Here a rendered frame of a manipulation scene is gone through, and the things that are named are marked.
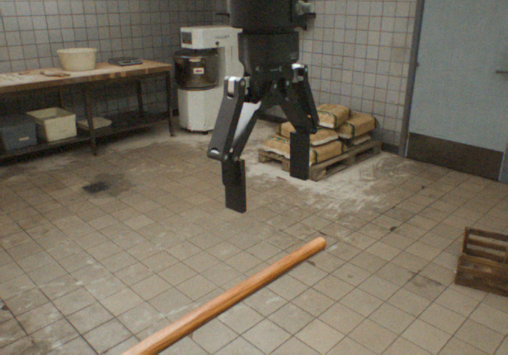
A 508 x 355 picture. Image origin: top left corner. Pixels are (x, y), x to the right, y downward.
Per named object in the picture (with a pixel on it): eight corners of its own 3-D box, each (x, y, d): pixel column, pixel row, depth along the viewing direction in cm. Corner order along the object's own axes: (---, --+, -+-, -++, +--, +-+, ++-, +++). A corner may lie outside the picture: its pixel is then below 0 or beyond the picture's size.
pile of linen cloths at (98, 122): (88, 131, 515) (87, 124, 513) (75, 127, 531) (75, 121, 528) (113, 125, 540) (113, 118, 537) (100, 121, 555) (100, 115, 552)
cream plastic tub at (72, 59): (69, 73, 485) (66, 53, 478) (53, 69, 513) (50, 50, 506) (106, 69, 514) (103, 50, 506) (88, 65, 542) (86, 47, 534)
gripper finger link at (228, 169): (236, 146, 53) (218, 152, 51) (237, 185, 55) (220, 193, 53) (227, 143, 54) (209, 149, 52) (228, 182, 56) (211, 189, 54)
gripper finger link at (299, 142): (289, 131, 65) (292, 130, 65) (289, 176, 67) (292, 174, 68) (307, 134, 63) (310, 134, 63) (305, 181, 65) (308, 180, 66)
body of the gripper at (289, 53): (270, 33, 49) (271, 115, 52) (314, 28, 55) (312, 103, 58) (221, 31, 54) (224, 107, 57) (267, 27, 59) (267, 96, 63)
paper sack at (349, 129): (349, 142, 465) (349, 126, 459) (321, 135, 490) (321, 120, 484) (382, 128, 504) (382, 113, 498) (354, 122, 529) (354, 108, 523)
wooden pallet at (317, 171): (316, 182, 434) (317, 168, 429) (257, 162, 487) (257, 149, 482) (380, 153, 513) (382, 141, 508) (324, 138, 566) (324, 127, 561)
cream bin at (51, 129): (47, 142, 475) (43, 120, 467) (29, 133, 508) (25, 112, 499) (79, 135, 500) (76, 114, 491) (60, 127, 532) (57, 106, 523)
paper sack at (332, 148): (309, 170, 430) (310, 154, 424) (283, 160, 455) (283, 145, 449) (349, 153, 468) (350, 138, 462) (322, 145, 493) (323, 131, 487)
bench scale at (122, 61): (121, 66, 529) (120, 60, 526) (107, 63, 550) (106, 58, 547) (143, 64, 548) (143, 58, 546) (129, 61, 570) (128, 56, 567)
